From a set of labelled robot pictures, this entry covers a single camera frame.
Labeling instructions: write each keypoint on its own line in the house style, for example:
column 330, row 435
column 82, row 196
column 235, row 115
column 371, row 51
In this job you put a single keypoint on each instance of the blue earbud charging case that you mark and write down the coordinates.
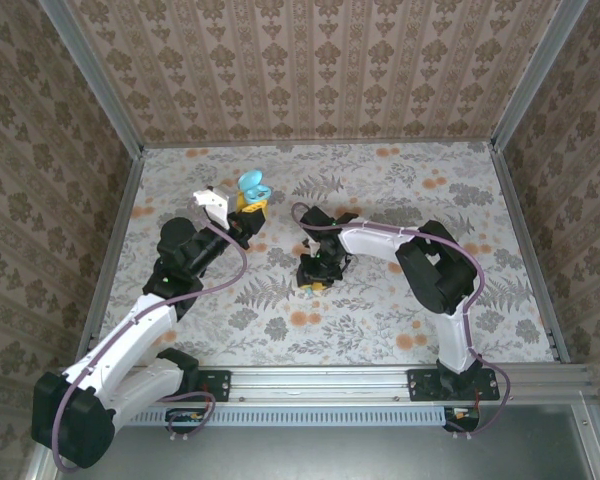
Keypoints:
column 252, row 181

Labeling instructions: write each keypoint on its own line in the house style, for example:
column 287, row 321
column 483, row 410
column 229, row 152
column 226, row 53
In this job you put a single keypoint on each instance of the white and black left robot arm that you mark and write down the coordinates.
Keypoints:
column 125, row 335

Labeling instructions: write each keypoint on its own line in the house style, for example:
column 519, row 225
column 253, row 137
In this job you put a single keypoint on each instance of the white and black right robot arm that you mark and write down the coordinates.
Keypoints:
column 455, row 340

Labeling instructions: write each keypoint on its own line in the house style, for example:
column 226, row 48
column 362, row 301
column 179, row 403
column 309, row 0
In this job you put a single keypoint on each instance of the wide aluminium mounting beam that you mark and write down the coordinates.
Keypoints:
column 320, row 385

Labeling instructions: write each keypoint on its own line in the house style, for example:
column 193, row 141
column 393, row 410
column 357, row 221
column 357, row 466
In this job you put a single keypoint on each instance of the grey metal panel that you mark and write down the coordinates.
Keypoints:
column 330, row 455

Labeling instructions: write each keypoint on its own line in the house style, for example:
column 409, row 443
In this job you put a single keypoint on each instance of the black wiring connector box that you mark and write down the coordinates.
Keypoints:
column 462, row 422
column 185, row 422

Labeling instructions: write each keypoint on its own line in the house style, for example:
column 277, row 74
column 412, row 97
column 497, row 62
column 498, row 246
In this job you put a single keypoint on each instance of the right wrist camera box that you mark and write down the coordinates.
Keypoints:
column 311, row 247

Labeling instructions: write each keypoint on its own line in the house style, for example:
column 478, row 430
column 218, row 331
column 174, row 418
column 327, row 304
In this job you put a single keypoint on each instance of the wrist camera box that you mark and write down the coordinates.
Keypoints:
column 212, row 205
column 311, row 247

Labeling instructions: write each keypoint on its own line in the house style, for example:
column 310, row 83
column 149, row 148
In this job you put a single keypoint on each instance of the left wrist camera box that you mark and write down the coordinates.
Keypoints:
column 212, row 205

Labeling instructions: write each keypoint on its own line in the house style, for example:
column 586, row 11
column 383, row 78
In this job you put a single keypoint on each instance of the aluminium side rail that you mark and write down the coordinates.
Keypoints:
column 517, row 200
column 125, row 210

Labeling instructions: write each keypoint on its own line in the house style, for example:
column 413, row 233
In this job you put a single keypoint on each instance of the thin aluminium wall rail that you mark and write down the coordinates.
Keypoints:
column 320, row 143

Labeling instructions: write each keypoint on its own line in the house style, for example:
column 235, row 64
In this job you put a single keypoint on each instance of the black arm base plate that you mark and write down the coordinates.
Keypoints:
column 220, row 385
column 420, row 387

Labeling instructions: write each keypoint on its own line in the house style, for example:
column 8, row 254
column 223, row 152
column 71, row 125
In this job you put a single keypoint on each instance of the aluminium corner post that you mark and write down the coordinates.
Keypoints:
column 95, row 85
column 535, row 80

